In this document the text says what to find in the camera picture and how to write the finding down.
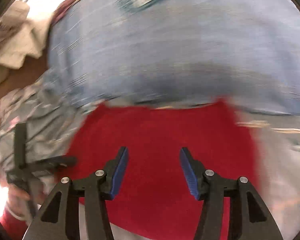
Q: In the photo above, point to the person's left hand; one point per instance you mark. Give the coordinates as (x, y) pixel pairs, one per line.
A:
(17, 199)

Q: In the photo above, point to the grey patterned bed sheet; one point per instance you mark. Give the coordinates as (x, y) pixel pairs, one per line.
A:
(52, 124)

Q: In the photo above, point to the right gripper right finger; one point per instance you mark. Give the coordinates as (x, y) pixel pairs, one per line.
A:
(249, 217)

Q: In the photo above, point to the blue plaid pillow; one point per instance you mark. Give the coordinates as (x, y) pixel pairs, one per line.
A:
(190, 51)

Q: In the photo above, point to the red fleece garment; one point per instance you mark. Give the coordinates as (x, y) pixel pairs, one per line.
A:
(154, 200)

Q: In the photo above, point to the white crumpled cloth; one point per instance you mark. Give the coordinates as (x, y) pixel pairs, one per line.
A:
(21, 36)

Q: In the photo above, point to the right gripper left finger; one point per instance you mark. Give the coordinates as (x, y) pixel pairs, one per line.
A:
(58, 217)

